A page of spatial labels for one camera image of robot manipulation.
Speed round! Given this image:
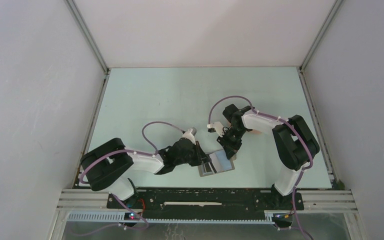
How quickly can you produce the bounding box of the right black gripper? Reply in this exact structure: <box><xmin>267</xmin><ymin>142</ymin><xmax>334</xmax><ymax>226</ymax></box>
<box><xmin>216</xmin><ymin>126</ymin><xmax>248</xmax><ymax>160</ymax></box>

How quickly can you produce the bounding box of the white credit card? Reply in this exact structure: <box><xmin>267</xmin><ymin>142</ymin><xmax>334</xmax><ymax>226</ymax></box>
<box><xmin>209</xmin><ymin>151</ymin><xmax>223</xmax><ymax>172</ymax></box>

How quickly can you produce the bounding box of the black credit card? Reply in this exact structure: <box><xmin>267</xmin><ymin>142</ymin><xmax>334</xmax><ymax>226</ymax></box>
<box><xmin>202</xmin><ymin>163</ymin><xmax>215</xmax><ymax>176</ymax></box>

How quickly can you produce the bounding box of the grey card holder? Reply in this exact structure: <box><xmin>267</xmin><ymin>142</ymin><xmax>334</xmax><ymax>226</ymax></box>
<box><xmin>198</xmin><ymin>150</ymin><xmax>235</xmax><ymax>177</ymax></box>

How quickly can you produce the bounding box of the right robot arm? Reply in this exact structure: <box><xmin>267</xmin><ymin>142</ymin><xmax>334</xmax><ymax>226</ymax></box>
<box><xmin>207</xmin><ymin>104</ymin><xmax>320</xmax><ymax>209</ymax></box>

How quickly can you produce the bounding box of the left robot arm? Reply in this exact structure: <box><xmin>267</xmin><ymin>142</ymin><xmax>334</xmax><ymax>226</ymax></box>
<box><xmin>79</xmin><ymin>137</ymin><xmax>211</xmax><ymax>208</ymax></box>

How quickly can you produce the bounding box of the pink oval tray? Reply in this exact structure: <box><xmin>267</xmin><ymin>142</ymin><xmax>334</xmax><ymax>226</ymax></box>
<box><xmin>247</xmin><ymin>129</ymin><xmax>264</xmax><ymax>135</ymax></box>

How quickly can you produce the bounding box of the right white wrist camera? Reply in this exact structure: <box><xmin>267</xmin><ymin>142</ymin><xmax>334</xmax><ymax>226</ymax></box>
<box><xmin>207</xmin><ymin>121</ymin><xmax>225</xmax><ymax>137</ymax></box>

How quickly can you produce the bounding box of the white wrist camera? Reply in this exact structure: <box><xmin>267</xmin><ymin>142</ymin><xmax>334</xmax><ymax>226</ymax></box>
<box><xmin>207</xmin><ymin>121</ymin><xmax>225</xmax><ymax>137</ymax></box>
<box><xmin>182</xmin><ymin>127</ymin><xmax>197</xmax><ymax>145</ymax></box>

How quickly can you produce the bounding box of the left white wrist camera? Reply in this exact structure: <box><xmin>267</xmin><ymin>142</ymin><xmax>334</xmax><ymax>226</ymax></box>
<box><xmin>182</xmin><ymin>127</ymin><xmax>197</xmax><ymax>145</ymax></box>

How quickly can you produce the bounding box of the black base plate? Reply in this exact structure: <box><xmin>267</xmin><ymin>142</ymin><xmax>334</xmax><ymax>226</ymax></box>
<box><xmin>107</xmin><ymin>187</ymin><xmax>305</xmax><ymax>220</ymax></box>

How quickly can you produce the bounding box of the aluminium frame rail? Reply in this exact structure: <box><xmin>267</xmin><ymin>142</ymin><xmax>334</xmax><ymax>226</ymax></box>
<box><xmin>56</xmin><ymin>189</ymin><xmax>358</xmax><ymax>214</ymax></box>

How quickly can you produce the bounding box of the left corner frame post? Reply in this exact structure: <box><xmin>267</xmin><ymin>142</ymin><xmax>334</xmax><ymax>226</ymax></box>
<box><xmin>64</xmin><ymin>0</ymin><xmax>110</xmax><ymax>75</ymax></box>

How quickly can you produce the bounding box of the corner frame post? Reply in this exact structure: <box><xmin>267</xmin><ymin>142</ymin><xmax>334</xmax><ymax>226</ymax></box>
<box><xmin>64</xmin><ymin>0</ymin><xmax>110</xmax><ymax>75</ymax></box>
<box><xmin>299</xmin><ymin>0</ymin><xmax>345</xmax><ymax>73</ymax></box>

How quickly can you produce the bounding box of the right corner frame post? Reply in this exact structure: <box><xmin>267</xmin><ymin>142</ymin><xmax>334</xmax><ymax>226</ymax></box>
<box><xmin>299</xmin><ymin>0</ymin><xmax>345</xmax><ymax>73</ymax></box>

